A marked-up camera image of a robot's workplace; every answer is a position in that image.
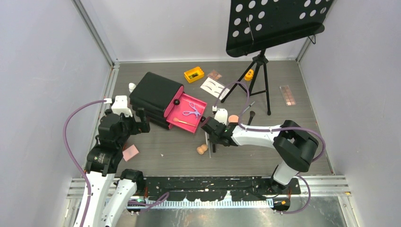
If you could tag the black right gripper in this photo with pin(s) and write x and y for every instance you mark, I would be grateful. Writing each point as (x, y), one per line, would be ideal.
(212, 140)

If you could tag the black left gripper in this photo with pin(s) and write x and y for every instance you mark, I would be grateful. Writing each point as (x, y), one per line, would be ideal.
(143, 125)

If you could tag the white makeup pencil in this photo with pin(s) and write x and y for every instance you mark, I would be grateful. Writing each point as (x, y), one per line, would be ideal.
(207, 138)

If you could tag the orange handled brush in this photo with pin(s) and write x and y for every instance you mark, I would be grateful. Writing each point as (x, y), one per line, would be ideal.
(178, 121)

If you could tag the black drawer organizer cabinet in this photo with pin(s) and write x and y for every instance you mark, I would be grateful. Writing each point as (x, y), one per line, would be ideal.
(156, 95)

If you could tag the purple eyelash curler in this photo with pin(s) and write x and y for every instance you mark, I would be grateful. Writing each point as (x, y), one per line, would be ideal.
(194, 111)

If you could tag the black makeup brush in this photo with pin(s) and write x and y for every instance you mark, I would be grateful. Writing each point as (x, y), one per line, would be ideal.
(252, 115)

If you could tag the white bottle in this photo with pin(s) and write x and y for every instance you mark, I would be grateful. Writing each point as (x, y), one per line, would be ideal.
(131, 87)

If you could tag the long eyeshadow palette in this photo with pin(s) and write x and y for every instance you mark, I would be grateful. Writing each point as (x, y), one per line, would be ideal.
(287, 95)

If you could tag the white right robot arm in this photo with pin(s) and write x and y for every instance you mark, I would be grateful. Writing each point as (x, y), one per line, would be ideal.
(294, 144)

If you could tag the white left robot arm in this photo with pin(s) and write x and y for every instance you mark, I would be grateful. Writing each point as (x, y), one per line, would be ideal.
(101, 167)

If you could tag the round orange powder puff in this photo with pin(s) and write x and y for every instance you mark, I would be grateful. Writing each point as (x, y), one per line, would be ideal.
(233, 118)

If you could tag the orange beauty blender sponge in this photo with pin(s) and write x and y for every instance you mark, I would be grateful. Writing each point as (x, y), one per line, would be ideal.
(202, 149)

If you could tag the pink sponge block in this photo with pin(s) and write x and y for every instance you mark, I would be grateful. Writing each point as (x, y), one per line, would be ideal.
(130, 152)

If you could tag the false eyelash card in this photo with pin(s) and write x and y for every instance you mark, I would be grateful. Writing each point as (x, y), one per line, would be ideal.
(214, 88)

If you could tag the small eyeshadow palette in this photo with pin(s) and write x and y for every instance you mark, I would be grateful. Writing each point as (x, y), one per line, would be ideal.
(214, 75)

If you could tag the yellow toy block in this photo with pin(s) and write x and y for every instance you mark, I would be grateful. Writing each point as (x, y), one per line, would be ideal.
(194, 74)

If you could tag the yellow toy object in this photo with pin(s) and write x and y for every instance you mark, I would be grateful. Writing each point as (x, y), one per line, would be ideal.
(249, 75)

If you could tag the black tripod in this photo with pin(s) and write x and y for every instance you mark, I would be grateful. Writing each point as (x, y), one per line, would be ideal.
(259, 61)

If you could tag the black perforated music stand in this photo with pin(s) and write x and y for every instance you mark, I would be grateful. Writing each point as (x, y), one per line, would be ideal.
(255, 25)

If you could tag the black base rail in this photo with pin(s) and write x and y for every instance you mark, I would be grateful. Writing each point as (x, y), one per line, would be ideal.
(214, 188)

